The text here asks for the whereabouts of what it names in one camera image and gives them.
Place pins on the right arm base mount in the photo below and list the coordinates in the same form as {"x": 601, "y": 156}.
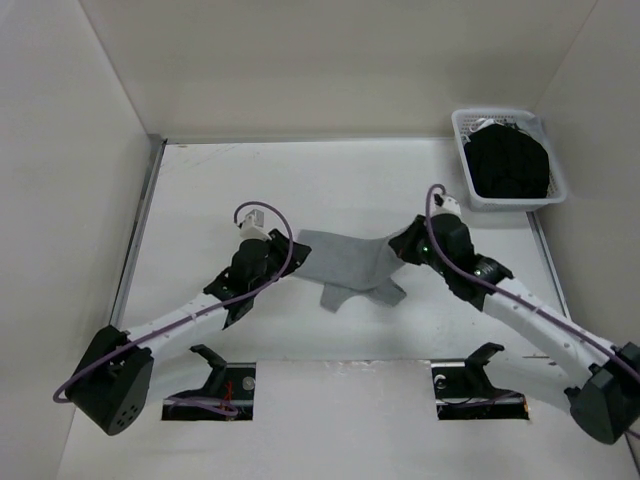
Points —
{"x": 463, "y": 391}

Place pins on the left aluminium table rail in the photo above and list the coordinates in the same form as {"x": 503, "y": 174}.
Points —
{"x": 125, "y": 279}

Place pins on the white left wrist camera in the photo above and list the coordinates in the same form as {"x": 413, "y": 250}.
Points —
{"x": 252, "y": 226}

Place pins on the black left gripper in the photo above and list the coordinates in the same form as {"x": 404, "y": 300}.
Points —
{"x": 279, "y": 245}

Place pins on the white plastic basket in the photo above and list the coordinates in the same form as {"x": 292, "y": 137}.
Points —
{"x": 529, "y": 124}

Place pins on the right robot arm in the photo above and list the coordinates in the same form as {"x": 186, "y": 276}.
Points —
{"x": 594, "y": 381}

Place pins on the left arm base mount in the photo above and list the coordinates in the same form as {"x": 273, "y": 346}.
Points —
{"x": 222, "y": 391}

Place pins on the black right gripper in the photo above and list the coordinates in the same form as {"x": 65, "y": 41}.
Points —
{"x": 403, "y": 243}

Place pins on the white tank top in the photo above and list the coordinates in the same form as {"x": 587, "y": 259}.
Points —
{"x": 482, "y": 123}

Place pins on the black tank top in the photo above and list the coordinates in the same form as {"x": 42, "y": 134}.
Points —
{"x": 505, "y": 163}

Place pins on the aluminium table rail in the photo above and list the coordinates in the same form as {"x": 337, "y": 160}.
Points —
{"x": 550, "y": 268}
{"x": 125, "y": 279}

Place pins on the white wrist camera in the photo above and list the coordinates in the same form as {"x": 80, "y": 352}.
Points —
{"x": 252, "y": 226}
{"x": 445, "y": 204}

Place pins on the right aluminium table rail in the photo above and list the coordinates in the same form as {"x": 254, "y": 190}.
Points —
{"x": 550, "y": 268}

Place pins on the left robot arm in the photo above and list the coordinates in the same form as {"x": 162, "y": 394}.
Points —
{"x": 115, "y": 376}

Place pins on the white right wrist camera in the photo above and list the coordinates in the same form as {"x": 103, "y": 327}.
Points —
{"x": 445, "y": 204}

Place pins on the grey tank top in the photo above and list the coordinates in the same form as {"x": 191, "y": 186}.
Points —
{"x": 349, "y": 266}

